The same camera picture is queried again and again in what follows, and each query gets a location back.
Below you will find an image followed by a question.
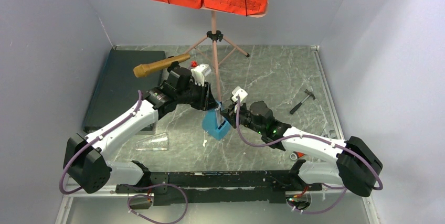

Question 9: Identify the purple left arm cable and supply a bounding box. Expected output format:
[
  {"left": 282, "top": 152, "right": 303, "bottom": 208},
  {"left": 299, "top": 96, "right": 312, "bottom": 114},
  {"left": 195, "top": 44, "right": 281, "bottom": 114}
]
[{"left": 59, "top": 89, "right": 190, "bottom": 224}]

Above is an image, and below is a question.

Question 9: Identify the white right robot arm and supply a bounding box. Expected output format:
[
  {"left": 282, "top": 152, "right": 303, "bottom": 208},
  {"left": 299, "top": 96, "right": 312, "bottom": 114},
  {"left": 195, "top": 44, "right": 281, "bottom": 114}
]
[{"left": 221, "top": 101, "right": 383, "bottom": 197}]

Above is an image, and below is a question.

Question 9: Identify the gold microphone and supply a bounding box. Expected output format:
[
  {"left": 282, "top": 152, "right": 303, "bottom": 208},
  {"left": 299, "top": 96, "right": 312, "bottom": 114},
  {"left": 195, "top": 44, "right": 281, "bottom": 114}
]
[{"left": 133, "top": 54, "right": 190, "bottom": 78}]

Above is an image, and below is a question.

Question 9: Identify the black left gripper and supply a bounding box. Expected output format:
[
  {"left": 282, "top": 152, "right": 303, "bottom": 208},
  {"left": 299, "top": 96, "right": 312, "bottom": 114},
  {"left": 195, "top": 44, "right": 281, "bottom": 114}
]
[{"left": 176, "top": 79, "right": 218, "bottom": 111}]

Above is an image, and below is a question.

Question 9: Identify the dark blue audio receiver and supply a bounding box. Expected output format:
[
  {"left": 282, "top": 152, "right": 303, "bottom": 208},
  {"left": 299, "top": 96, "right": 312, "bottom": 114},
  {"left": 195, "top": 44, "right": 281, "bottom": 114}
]
[{"left": 82, "top": 49, "right": 166, "bottom": 133}]

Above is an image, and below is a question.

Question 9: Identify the red adjustable wrench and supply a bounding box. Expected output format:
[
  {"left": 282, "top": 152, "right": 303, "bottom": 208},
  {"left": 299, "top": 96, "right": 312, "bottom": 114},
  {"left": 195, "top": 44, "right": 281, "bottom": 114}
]
[{"left": 289, "top": 152, "right": 304, "bottom": 161}]

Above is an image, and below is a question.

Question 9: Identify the small black hammer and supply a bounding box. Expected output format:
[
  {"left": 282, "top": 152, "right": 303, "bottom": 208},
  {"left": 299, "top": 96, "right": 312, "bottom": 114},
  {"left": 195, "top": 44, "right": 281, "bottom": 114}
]
[{"left": 289, "top": 89, "right": 316, "bottom": 114}]

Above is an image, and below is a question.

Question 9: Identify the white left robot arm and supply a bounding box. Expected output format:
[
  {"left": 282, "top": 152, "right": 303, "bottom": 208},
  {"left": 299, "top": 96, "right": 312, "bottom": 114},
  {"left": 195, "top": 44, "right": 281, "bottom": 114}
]
[{"left": 59, "top": 64, "right": 219, "bottom": 195}]

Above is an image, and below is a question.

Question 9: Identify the black microphone stand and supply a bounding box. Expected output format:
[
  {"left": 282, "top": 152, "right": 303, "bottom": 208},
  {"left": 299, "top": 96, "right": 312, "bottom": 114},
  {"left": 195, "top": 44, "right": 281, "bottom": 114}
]
[{"left": 167, "top": 56, "right": 179, "bottom": 73}]

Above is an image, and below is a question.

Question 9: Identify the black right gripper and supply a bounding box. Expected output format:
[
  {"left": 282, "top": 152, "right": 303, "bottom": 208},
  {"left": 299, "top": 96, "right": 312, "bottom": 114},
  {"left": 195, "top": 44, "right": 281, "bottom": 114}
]
[{"left": 220, "top": 100, "right": 264, "bottom": 135}]

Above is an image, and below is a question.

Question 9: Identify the blue metronome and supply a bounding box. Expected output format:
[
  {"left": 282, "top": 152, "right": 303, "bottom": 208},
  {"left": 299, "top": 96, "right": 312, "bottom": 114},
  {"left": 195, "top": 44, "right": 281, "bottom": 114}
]
[{"left": 202, "top": 102, "right": 231, "bottom": 141}]

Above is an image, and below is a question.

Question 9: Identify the clear plastic metronome cover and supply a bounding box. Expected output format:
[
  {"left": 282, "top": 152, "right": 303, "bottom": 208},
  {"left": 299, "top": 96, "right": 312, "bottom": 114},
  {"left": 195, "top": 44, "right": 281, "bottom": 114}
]
[{"left": 135, "top": 133, "right": 169, "bottom": 151}]

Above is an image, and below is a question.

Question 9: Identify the pink music stand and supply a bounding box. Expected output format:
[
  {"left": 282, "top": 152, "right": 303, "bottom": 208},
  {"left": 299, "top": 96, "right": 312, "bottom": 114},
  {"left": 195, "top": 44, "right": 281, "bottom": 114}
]
[{"left": 185, "top": 4, "right": 250, "bottom": 102}]

